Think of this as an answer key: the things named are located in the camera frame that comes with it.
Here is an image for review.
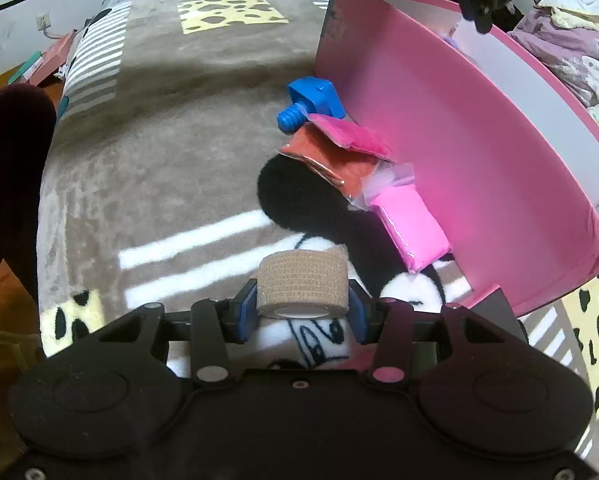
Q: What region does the green book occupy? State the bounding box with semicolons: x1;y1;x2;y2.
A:
7;52;45;86

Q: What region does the pink flat box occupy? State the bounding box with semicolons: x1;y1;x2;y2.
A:
30;30;78;86

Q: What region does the orange-red clay packet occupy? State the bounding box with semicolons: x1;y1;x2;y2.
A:
280;125;387;201

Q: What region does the dark red cloth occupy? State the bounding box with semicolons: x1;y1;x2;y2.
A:
0;85;58;301

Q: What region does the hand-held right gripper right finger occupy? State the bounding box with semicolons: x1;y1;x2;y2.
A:
348;282;527;387

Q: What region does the beige bandage roll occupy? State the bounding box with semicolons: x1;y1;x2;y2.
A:
256;245;350;320

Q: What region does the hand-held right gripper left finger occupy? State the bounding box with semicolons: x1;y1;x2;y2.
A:
97;280;259;387

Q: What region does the blue toy bolt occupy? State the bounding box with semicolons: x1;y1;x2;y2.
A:
278;76;350;133

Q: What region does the pink cardboard box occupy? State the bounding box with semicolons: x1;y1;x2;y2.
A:
314;0;599;316

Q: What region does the purple floral quilt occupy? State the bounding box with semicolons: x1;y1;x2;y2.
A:
509;7;599;106

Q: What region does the bright pink clay packet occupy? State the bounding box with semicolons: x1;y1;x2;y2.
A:
347;162;453;273

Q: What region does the cartoon mouse printed blanket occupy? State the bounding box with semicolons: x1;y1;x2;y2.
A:
37;0;599;461

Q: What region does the magenta clay packet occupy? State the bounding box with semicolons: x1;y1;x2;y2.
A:
307;112;395;161

